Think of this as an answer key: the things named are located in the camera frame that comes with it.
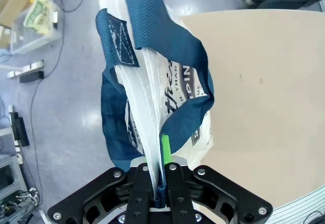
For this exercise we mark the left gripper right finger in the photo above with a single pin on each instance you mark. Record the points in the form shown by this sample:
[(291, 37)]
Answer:
[(177, 196)]

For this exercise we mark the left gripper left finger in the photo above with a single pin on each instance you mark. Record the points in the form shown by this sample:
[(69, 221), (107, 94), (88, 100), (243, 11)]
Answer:
[(137, 196)]

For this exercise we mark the metal equipment rack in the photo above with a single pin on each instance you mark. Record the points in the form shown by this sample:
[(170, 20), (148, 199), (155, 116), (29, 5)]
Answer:
[(10, 183)]

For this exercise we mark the black flat bars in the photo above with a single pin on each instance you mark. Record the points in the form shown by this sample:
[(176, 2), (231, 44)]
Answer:
[(21, 130)]

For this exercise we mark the clear plastic storage bin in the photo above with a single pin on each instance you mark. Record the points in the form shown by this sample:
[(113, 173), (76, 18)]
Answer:
[(33, 42)]

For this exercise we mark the green and white packet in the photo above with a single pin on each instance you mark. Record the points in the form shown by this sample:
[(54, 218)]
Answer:
[(39, 15)]

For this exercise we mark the brown cardboard box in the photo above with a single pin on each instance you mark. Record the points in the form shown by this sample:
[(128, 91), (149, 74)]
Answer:
[(12, 3)]

